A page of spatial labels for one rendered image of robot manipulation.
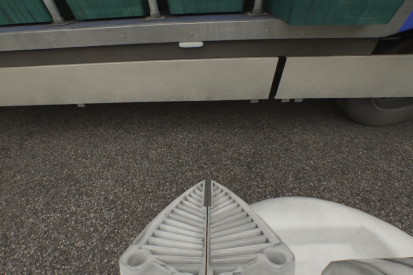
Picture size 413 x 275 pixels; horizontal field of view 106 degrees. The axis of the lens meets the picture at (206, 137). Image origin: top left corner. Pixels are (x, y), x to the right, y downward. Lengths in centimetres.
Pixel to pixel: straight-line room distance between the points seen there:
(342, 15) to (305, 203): 60
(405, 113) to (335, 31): 93
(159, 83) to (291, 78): 63
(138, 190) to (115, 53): 66
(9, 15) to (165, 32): 79
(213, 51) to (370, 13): 53
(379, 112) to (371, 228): 110
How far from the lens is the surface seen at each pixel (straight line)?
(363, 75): 108
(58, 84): 112
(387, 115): 159
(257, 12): 89
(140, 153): 108
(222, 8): 91
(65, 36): 95
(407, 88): 129
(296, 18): 71
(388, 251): 54
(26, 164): 148
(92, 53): 94
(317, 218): 48
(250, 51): 80
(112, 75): 92
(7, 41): 113
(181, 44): 77
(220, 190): 16
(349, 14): 78
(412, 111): 168
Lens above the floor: 76
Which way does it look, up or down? 45 degrees down
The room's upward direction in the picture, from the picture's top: 3 degrees counter-clockwise
